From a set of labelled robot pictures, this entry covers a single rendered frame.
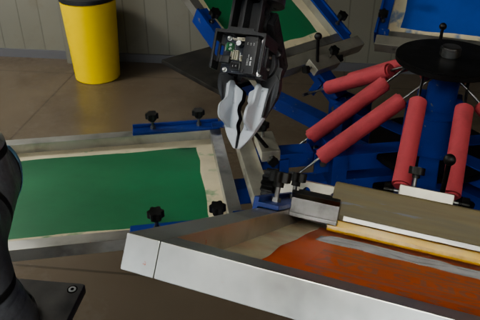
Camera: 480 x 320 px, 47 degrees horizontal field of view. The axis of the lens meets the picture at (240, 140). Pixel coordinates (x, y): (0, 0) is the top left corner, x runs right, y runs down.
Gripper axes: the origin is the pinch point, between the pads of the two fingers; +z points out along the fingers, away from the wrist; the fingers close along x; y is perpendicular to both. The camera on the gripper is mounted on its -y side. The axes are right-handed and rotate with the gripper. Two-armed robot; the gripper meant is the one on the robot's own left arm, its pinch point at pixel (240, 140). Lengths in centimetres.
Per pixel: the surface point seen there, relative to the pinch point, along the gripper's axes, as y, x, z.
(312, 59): -125, -21, -34
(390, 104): -91, 12, -18
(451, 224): -37.1, 31.1, 8.7
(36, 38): -346, -336, -60
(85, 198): -67, -68, 25
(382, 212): -36.9, 18.5, 9.0
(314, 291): 23.3, 17.4, 12.1
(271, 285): 23.4, 13.5, 12.6
